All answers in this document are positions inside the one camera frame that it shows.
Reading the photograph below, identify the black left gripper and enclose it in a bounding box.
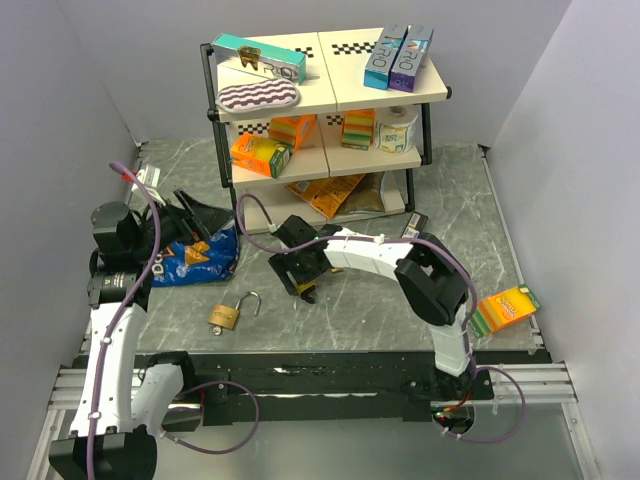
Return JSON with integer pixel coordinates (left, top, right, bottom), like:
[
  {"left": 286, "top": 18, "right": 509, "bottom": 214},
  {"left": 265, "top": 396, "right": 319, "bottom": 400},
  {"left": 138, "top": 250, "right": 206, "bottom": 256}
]
[{"left": 130, "top": 187, "right": 235, "bottom": 260}]

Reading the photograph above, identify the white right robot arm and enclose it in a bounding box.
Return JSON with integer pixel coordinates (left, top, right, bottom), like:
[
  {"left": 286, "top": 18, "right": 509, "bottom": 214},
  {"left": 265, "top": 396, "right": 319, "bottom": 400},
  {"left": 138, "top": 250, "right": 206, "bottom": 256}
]
[{"left": 269, "top": 215, "right": 472, "bottom": 399}]

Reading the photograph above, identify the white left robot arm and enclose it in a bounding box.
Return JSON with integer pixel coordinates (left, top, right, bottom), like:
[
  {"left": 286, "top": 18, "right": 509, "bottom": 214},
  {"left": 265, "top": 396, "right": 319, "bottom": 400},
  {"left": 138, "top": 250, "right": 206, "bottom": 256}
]
[{"left": 49, "top": 189, "right": 237, "bottom": 479}]

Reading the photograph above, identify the blue Doritos chip bag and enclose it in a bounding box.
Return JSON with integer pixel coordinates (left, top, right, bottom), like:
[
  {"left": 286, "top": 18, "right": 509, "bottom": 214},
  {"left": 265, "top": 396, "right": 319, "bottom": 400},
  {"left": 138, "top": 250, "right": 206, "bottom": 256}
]
[{"left": 151, "top": 226, "right": 240, "bottom": 288}]

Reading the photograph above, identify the orange snack packet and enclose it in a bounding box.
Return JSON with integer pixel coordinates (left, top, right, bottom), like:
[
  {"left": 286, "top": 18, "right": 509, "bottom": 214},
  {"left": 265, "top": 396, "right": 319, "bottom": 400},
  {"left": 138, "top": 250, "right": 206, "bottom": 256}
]
[{"left": 285, "top": 174, "right": 365, "bottom": 219}]

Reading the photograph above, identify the orange sponge box front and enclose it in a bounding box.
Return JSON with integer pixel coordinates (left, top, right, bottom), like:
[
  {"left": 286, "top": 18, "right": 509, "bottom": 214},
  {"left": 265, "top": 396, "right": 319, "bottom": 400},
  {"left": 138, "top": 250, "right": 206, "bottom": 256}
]
[{"left": 231, "top": 133, "right": 292, "bottom": 178}]

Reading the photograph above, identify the orange sponge box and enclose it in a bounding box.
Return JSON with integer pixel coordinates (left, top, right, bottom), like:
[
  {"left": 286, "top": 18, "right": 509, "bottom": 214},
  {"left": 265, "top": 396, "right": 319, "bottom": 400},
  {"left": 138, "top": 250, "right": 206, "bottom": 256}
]
[
  {"left": 268, "top": 114, "right": 316, "bottom": 151},
  {"left": 231, "top": 133, "right": 292, "bottom": 178}
]

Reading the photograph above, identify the large brass padlock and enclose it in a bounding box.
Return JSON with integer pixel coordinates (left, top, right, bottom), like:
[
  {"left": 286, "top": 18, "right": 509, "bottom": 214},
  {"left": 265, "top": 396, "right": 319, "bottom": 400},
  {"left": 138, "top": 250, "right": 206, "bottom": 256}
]
[{"left": 208, "top": 291, "right": 262, "bottom": 336}]

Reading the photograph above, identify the brown seed bag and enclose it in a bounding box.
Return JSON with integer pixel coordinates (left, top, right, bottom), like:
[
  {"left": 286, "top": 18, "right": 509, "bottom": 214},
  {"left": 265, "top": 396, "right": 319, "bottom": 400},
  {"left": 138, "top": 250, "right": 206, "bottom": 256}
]
[{"left": 337, "top": 172, "right": 385, "bottom": 215}]

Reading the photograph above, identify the beige three-tier shelf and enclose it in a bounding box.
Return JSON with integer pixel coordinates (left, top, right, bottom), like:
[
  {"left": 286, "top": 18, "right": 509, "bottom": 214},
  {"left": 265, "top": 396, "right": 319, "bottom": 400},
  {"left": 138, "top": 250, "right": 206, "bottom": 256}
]
[{"left": 200, "top": 28, "right": 451, "bottom": 225}]

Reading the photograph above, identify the orange sponge box rear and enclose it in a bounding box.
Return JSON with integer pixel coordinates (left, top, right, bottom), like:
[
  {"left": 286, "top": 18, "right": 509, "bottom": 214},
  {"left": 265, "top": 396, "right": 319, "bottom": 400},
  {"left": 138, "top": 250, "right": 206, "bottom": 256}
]
[{"left": 268, "top": 114, "right": 316, "bottom": 151}]

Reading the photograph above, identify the colourful sponge stack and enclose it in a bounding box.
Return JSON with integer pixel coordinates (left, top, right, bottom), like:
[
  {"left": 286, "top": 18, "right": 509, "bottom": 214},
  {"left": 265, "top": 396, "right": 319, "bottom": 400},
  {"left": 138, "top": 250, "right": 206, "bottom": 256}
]
[{"left": 341, "top": 109, "right": 375, "bottom": 150}]

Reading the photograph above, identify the toilet paper roll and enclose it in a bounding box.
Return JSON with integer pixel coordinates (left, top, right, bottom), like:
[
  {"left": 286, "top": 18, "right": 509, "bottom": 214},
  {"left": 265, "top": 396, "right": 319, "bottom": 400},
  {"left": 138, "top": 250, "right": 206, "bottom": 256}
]
[{"left": 373, "top": 105, "right": 419, "bottom": 155}]

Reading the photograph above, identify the teal toothpaste box lying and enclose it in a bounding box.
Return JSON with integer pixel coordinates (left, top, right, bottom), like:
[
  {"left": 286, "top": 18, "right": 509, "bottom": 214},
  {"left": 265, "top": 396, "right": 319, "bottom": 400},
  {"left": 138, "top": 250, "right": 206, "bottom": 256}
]
[{"left": 212, "top": 34, "right": 306, "bottom": 84}]

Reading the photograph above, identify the orange sponge pack on table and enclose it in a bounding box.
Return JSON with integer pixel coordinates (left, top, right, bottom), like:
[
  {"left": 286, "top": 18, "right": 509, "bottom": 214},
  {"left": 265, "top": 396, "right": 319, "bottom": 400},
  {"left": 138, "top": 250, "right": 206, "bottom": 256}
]
[{"left": 470, "top": 284, "right": 541, "bottom": 338}]

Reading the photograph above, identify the blue toothpaste box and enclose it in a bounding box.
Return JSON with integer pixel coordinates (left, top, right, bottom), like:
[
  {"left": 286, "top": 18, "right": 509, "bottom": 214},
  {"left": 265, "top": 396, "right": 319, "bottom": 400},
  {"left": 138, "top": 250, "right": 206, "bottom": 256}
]
[{"left": 363, "top": 23, "right": 409, "bottom": 90}]

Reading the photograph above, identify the purple toothpaste box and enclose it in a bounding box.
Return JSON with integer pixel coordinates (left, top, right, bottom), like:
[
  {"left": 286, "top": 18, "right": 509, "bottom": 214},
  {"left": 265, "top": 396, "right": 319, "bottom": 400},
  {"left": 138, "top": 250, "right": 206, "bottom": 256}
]
[{"left": 389, "top": 25, "right": 434, "bottom": 92}]

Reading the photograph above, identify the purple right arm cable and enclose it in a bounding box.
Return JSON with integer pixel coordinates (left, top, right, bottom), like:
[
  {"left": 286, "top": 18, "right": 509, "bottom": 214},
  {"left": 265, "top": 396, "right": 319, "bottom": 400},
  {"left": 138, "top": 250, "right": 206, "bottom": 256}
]
[{"left": 235, "top": 193, "right": 476, "bottom": 376}]

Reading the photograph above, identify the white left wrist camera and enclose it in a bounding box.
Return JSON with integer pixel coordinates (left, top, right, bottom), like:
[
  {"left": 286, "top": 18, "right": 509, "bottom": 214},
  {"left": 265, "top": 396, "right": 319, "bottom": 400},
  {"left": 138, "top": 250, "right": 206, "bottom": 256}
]
[{"left": 121, "top": 165, "right": 166, "bottom": 205}]

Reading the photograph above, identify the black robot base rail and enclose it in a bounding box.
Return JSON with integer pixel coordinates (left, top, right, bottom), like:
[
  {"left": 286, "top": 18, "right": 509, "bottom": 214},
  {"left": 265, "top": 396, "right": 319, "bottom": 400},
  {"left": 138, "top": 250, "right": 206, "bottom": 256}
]
[{"left": 180, "top": 351, "right": 494, "bottom": 426}]

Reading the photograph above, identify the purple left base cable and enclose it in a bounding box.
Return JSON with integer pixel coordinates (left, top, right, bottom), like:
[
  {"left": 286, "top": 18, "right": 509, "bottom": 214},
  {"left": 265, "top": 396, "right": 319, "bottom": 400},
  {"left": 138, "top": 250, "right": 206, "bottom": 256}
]
[{"left": 157, "top": 380, "right": 261, "bottom": 456}]

